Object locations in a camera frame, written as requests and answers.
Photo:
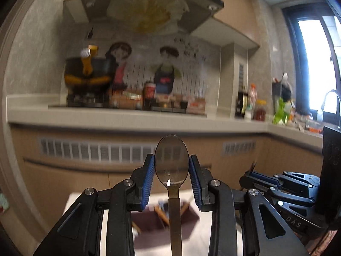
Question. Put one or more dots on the black utensil rack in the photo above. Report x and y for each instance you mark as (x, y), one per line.
(282, 88)

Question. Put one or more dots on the black slim utensil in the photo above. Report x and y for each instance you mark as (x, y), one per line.
(253, 168)

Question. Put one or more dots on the metal faucet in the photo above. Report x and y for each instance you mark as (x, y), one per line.
(329, 96)

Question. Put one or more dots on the orange-capped clear bottle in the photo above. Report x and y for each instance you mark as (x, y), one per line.
(253, 96)

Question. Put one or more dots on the range hood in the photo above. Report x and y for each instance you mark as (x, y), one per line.
(149, 2)

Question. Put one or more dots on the orange food packet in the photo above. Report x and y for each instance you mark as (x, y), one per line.
(128, 100)

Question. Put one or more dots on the stone countertop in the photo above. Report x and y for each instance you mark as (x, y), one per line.
(106, 118)

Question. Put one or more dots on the person's right forearm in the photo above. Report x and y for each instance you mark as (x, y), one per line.
(330, 242)

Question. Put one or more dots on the red-lidded jar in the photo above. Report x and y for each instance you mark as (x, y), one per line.
(149, 93)

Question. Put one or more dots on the window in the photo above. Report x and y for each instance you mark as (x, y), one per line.
(317, 58)

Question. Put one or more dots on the wall cabinet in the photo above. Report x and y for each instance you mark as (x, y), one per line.
(234, 33)

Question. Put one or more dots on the green plastic bag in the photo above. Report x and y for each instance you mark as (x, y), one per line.
(281, 113)

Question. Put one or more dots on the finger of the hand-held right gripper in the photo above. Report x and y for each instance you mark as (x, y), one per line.
(293, 181)
(255, 183)

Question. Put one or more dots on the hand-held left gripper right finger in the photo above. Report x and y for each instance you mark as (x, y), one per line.
(195, 186)

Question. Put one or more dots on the wooden base cabinet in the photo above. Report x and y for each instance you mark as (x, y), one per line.
(80, 178)

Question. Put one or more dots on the brown utensil holder box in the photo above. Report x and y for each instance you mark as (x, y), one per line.
(149, 221)

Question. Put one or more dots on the short grey vent grille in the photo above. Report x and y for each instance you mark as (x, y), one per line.
(238, 148)

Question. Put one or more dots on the wooden chopstick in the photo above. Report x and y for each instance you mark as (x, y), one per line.
(161, 214)
(186, 207)

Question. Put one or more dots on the cartoon wall poster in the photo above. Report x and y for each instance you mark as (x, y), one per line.
(165, 69)

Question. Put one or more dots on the white towel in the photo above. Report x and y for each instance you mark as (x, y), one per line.
(149, 244)

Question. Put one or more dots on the dark sauce bottle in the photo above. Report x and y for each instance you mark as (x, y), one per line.
(242, 105)

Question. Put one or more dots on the long grey vent grille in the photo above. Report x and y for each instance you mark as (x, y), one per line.
(93, 150)

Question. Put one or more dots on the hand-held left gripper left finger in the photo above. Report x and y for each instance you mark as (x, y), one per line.
(147, 186)

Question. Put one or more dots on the column wall vent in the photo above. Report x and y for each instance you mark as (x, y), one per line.
(241, 74)

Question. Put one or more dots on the yellow-lidded jar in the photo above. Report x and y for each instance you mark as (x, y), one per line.
(260, 112)

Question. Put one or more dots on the oval metal spoon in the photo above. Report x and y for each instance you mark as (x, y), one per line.
(171, 162)

